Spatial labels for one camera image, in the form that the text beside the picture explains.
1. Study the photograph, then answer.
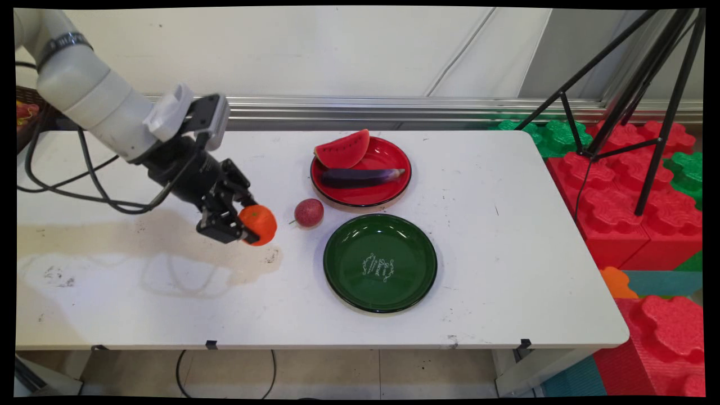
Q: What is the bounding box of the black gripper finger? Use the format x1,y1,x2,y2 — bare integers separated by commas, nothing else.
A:
196,205,261,246
222,159,258,208

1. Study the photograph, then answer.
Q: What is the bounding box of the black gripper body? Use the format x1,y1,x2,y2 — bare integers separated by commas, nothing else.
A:
141,139,235,212

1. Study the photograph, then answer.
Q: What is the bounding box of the orange toy mandarin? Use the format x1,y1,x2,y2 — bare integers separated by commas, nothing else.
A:
238,204,278,247

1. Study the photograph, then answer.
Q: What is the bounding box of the red toy apple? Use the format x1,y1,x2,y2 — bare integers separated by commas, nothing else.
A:
289,198,325,228

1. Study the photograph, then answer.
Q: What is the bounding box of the toy watermelon slice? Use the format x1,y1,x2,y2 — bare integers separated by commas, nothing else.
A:
314,129,371,170

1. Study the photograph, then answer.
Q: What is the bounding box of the purple toy eggplant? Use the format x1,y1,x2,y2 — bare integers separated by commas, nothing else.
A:
321,168,406,189

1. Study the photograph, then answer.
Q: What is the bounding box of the red enamel plate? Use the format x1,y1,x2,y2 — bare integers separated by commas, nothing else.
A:
310,136,412,209

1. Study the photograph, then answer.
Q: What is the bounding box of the red toy in basket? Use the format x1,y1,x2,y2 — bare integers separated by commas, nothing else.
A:
16,100,41,133

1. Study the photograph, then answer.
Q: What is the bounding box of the green enamel plate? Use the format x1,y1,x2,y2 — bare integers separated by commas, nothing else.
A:
323,213,438,314

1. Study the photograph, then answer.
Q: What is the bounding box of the brown wicker basket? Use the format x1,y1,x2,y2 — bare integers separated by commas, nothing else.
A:
16,85,58,154

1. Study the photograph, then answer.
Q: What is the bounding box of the grey metal base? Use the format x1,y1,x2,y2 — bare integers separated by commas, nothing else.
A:
14,357,84,398

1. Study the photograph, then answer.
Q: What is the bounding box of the green foam block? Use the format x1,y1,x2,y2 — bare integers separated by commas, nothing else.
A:
495,117,592,159
663,151,704,210

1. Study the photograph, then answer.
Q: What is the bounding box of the red foam block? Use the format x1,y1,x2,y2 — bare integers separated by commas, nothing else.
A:
585,120,698,157
593,295,707,398
619,183,704,272
547,151,652,271

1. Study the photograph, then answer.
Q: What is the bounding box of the teal foam mat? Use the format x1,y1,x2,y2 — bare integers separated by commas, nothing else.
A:
622,270,704,299
541,354,609,398

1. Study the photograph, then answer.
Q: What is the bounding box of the orange foam piece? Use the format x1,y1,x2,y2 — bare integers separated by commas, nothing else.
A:
598,267,640,300

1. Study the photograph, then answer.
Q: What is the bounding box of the black tripod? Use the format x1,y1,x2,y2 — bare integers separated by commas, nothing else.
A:
515,8,707,217

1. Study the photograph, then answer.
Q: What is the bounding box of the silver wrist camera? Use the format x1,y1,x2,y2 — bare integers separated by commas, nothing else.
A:
188,93,232,152

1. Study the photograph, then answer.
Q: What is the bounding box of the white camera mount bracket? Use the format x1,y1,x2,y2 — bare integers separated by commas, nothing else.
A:
143,83,196,142

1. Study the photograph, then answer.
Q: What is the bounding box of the black cable with silver plug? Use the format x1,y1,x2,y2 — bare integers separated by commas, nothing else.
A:
22,104,201,215

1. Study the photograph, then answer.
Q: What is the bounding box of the black camera cable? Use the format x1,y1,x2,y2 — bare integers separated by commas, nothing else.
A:
16,61,122,195

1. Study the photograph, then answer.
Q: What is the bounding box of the black cable under table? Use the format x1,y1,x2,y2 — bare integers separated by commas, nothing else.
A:
175,350,277,400

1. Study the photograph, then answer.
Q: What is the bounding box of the aluminium wall rail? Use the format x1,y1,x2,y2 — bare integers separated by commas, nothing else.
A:
145,94,704,125

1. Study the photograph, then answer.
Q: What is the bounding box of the black strap on arm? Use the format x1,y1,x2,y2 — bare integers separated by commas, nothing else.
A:
36,32,95,71

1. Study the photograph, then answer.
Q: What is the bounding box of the white table leg frame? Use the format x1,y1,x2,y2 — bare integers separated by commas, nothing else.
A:
494,348,598,398

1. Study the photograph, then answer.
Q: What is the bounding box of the thin black tripod cable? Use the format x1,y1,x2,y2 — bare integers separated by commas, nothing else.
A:
574,159,592,226

